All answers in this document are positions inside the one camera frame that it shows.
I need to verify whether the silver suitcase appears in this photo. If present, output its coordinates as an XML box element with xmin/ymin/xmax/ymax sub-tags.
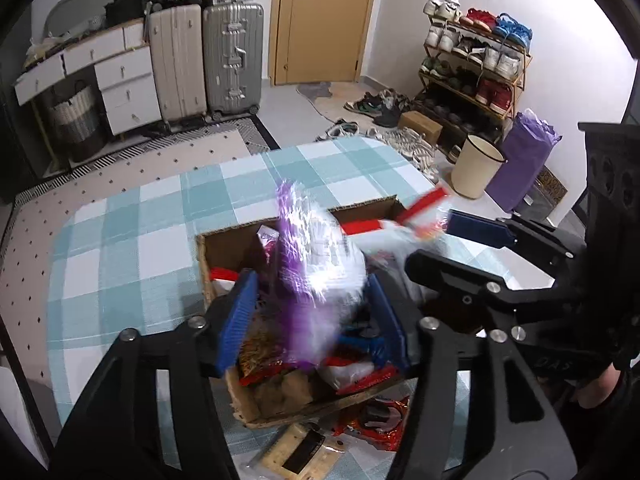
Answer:
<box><xmin>202</xmin><ymin>1</ymin><xmax>265</xmax><ymax>122</ymax></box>

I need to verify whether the dotted beige rug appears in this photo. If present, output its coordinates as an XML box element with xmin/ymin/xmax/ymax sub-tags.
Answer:
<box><xmin>0</xmin><ymin>114</ymin><xmax>282</xmax><ymax>363</ymax></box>

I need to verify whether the grey door mat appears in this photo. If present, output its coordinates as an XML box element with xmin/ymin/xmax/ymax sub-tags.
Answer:
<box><xmin>295</xmin><ymin>81</ymin><xmax>336</xmax><ymax>107</ymax></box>

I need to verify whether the woven laundry basket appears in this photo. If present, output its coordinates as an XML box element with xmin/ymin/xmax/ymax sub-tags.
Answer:
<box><xmin>47</xmin><ymin>81</ymin><xmax>106</xmax><ymax>162</ymax></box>

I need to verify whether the cream waste bin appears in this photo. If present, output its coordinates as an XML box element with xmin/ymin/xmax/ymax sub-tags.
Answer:
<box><xmin>449</xmin><ymin>133</ymin><xmax>507</xmax><ymax>200</ymax></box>

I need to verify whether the person's right hand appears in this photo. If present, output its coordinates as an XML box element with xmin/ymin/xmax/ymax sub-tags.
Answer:
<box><xmin>574</xmin><ymin>364</ymin><xmax>624</xmax><ymax>412</ymax></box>

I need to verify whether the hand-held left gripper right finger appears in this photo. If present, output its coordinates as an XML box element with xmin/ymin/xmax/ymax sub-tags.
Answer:
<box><xmin>366</xmin><ymin>274</ymin><xmax>577</xmax><ymax>480</ymax></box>

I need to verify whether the brown cardboard box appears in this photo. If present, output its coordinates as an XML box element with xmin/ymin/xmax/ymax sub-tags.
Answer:
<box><xmin>196</xmin><ymin>197</ymin><xmax>427</xmax><ymax>430</ymax></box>

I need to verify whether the grey arched frame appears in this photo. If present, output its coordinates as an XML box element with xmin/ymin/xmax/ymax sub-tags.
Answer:
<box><xmin>43</xmin><ymin>0</ymin><xmax>116</xmax><ymax>37</ymax></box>

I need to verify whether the blue cookie packet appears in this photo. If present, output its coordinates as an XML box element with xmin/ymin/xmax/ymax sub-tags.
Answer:
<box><xmin>339</xmin><ymin>331</ymin><xmax>387</xmax><ymax>357</ymax></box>

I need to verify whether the white noodle packet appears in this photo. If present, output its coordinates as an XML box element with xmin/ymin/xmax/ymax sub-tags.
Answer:
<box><xmin>317</xmin><ymin>357</ymin><xmax>402</xmax><ymax>397</ymax></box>

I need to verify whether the scattered shoes group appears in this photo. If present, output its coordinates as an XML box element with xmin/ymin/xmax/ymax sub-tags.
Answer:
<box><xmin>314</xmin><ymin>88</ymin><xmax>442</xmax><ymax>184</ymax></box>

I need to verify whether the white red snack packet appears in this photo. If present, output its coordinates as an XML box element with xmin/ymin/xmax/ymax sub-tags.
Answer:
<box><xmin>344</xmin><ymin>184</ymin><xmax>452</xmax><ymax>262</ymax></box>

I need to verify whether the red foil packet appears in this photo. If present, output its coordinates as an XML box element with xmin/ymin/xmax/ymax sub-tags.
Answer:
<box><xmin>209</xmin><ymin>266</ymin><xmax>243</xmax><ymax>287</ymax></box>

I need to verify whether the wooden shoe rack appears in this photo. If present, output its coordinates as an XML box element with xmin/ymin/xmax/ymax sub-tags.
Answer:
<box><xmin>417</xmin><ymin>9</ymin><xmax>534</xmax><ymax>147</ymax></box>

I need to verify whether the white drawer desk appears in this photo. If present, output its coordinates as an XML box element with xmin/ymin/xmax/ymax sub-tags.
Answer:
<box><xmin>13</xmin><ymin>18</ymin><xmax>164</xmax><ymax>172</ymax></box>

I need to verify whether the blue checked tablecloth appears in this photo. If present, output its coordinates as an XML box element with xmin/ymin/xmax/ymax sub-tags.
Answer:
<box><xmin>47</xmin><ymin>135</ymin><xmax>517</xmax><ymax>480</ymax></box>

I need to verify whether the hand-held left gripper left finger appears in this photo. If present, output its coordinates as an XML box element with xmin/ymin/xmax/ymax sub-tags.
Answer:
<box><xmin>49</xmin><ymin>269</ymin><xmax>260</xmax><ymax>480</ymax></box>

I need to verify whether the tan wooden door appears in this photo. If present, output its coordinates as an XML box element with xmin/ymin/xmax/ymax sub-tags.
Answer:
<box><xmin>268</xmin><ymin>0</ymin><xmax>381</xmax><ymax>86</ymax></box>

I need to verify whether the shelved shoes group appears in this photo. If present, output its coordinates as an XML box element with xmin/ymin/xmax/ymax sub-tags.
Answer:
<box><xmin>419</xmin><ymin>0</ymin><xmax>534</xmax><ymax>127</ymax></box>

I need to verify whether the patterned dark board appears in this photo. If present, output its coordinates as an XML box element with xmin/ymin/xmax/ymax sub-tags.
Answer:
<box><xmin>514</xmin><ymin>167</ymin><xmax>569</xmax><ymax>222</ymax></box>

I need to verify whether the silver purple snack packet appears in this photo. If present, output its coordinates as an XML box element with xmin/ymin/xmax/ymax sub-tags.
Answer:
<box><xmin>259</xmin><ymin>179</ymin><xmax>372</xmax><ymax>367</ymax></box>

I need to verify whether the small cardboard box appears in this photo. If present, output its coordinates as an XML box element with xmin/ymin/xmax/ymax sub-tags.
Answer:
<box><xmin>397</xmin><ymin>109</ymin><xmax>444</xmax><ymax>147</ymax></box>

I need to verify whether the black bag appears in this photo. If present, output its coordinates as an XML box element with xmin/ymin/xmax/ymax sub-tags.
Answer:
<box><xmin>103</xmin><ymin>0</ymin><xmax>149</xmax><ymax>27</ymax></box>

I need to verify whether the purple plastic bag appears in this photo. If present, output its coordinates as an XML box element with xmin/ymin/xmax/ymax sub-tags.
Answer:
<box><xmin>485</xmin><ymin>111</ymin><xmax>562</xmax><ymax>213</ymax></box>

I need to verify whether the white suitcase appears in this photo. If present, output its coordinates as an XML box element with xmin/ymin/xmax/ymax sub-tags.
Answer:
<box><xmin>148</xmin><ymin>3</ymin><xmax>209</xmax><ymax>129</ymax></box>

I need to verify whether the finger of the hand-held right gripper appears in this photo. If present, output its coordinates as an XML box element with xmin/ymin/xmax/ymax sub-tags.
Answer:
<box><xmin>446</xmin><ymin>209</ymin><xmax>588</xmax><ymax>283</ymax></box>
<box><xmin>404</xmin><ymin>248</ymin><xmax>591</xmax><ymax>343</ymax></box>

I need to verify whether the red pink snack packet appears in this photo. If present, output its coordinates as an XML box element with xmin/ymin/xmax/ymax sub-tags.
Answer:
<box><xmin>332</xmin><ymin>395</ymin><xmax>412</xmax><ymax>452</ymax></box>

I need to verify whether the beige flat packet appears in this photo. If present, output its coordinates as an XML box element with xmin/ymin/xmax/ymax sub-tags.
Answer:
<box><xmin>242</xmin><ymin>422</ymin><xmax>349</xmax><ymax>480</ymax></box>

